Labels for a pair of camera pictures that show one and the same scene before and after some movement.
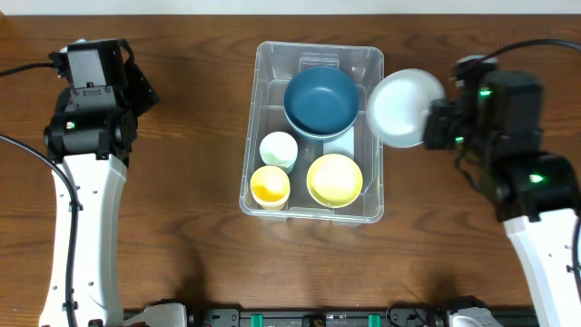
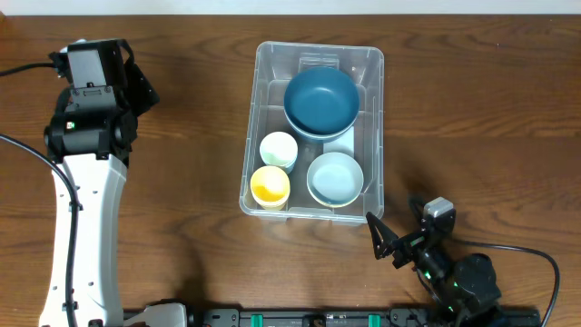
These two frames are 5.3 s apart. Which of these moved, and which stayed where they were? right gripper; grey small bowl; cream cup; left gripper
Moved: grey small bowl; right gripper
Stayed: cream cup; left gripper
